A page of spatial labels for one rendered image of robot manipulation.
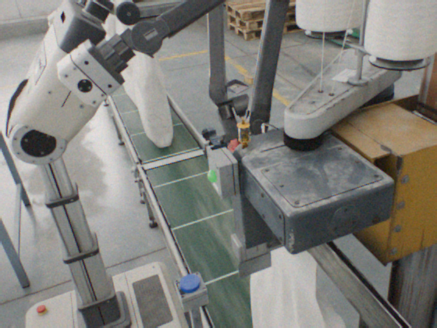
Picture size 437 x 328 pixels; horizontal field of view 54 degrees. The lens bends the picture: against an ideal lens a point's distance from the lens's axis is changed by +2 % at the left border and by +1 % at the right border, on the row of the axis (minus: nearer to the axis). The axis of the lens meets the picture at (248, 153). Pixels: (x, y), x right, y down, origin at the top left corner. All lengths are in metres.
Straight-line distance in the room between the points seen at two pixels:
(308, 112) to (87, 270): 1.20
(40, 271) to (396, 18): 2.47
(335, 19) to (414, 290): 0.84
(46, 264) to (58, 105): 1.71
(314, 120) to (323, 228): 0.23
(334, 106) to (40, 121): 0.87
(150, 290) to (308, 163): 1.41
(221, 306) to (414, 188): 1.09
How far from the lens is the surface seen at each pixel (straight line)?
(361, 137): 0.99
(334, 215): 0.81
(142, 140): 3.12
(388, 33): 0.87
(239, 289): 1.92
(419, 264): 1.37
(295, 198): 0.79
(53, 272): 2.84
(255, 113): 1.17
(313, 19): 1.07
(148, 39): 1.13
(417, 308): 1.51
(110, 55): 1.14
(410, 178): 1.00
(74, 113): 1.35
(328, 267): 1.07
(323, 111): 0.93
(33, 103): 1.37
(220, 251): 2.08
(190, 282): 1.32
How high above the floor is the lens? 1.81
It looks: 31 degrees down
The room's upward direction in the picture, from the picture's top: 4 degrees counter-clockwise
